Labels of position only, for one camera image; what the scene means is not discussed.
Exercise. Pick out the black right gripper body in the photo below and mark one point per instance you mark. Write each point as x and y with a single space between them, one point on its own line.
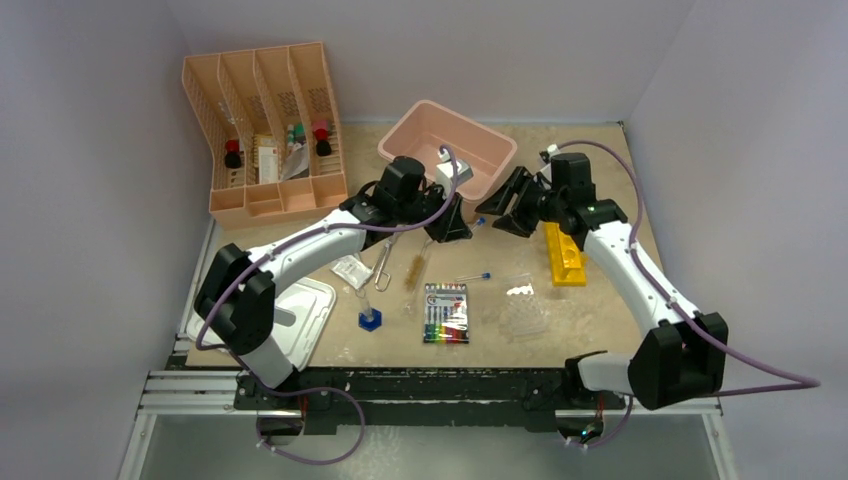
546 203

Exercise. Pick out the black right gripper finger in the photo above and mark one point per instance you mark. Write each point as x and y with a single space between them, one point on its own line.
497 203
521 220

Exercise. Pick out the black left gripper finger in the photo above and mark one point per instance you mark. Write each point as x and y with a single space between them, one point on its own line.
451 227
453 212

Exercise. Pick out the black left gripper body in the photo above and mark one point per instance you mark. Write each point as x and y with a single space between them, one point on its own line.
425 207

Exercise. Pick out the blue capped test tube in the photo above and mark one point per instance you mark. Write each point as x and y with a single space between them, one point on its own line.
479 222
475 277

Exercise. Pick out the pink plastic bin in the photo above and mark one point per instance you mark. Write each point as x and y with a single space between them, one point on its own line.
428 125

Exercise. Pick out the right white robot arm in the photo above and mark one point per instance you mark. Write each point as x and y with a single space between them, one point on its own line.
681 354

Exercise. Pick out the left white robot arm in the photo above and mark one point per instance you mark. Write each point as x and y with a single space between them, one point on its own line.
237 298

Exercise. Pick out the yellow test tube rack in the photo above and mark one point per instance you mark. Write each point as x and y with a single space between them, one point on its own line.
567 264

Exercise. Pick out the metal crucible tongs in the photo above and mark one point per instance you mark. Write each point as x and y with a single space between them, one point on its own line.
382 278

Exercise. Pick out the coloured marker pen pack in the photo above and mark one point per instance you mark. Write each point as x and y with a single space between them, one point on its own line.
446 312

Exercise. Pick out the clear plastic well tray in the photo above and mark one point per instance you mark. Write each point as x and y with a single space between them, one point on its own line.
520 314

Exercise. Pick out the white sachet packet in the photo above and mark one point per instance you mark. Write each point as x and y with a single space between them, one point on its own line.
352 270

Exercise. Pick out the red black stamp right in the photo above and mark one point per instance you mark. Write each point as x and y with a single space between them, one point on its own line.
321 131

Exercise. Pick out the red black stamp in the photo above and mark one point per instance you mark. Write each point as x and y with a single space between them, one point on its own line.
232 157
321 131

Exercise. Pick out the clear ruler set packet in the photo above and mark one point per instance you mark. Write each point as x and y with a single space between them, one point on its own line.
297 163

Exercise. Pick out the white card box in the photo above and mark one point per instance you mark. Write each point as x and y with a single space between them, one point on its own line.
267 165

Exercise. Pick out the white plastic lid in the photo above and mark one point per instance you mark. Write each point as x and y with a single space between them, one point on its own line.
311 303

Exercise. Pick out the peach plastic desk organizer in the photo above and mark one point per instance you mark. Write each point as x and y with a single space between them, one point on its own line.
252 96

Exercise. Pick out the red black stamp left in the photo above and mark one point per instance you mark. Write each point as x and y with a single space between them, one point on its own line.
232 157

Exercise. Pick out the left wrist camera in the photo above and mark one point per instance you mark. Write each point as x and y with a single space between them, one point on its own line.
453 175

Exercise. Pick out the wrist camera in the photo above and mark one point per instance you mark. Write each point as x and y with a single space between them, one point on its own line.
453 175
546 155

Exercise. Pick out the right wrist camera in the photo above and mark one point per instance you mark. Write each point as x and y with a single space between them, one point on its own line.
546 155

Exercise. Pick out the wire test tube brush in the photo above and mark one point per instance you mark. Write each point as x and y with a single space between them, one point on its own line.
416 268

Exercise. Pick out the black aluminium base frame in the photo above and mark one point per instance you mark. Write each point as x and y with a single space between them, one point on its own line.
413 423

